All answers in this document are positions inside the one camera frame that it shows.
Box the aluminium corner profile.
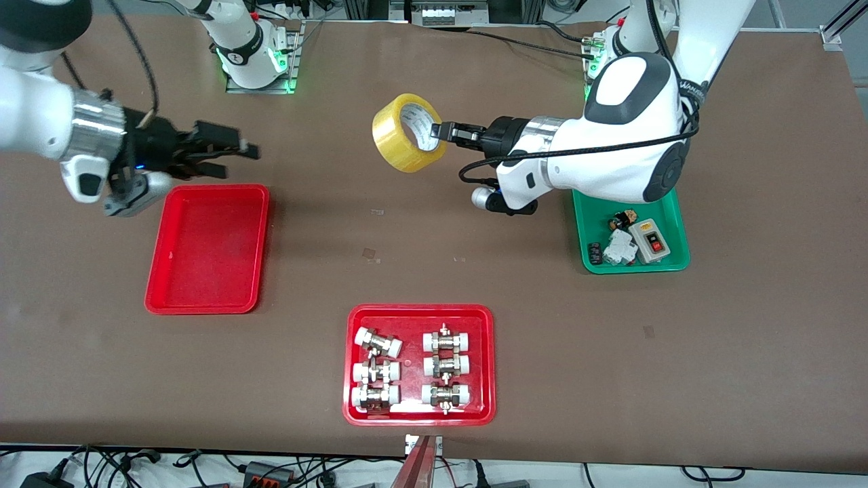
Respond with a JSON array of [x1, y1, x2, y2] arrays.
[[819, 0, 868, 49]]

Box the aluminium frame rack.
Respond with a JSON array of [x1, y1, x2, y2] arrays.
[[342, 0, 543, 28]]

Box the black power adapter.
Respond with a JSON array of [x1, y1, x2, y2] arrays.
[[19, 472, 72, 488]]

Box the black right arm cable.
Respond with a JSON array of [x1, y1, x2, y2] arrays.
[[61, 0, 160, 129]]

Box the metal valve white caps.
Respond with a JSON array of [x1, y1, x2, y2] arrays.
[[423, 354, 472, 379], [351, 384, 401, 411], [355, 327, 403, 359], [421, 381, 473, 414], [352, 359, 401, 384], [423, 324, 473, 353]]

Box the black adapter orange plugs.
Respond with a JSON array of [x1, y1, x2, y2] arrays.
[[243, 461, 297, 486]]

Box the grey on-off switch box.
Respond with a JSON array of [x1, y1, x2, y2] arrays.
[[628, 218, 672, 265]]

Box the yellow packing tape roll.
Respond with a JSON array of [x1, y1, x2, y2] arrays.
[[372, 94, 448, 173]]

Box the red tray holding valves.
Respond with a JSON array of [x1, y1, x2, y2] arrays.
[[342, 304, 496, 426]]

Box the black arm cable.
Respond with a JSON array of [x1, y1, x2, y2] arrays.
[[459, 68, 703, 185], [61, 0, 160, 129]]

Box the black floor cable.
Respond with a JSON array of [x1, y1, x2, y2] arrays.
[[682, 465, 747, 483], [68, 444, 163, 488]]

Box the red plastic tray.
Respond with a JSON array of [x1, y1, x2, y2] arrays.
[[144, 184, 271, 315]]

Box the reddish metal bar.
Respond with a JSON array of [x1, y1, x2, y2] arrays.
[[390, 437, 438, 488]]

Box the green plastic tray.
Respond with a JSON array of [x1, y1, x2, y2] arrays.
[[572, 188, 691, 275]]

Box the white circuit breaker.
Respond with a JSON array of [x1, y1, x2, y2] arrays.
[[603, 229, 639, 266]]

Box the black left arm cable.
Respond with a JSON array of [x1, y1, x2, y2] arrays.
[[459, 68, 703, 185]]

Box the black cable across table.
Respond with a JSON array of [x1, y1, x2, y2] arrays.
[[468, 20, 611, 60]]

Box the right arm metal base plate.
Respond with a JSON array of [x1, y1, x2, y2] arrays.
[[226, 19, 304, 94]]

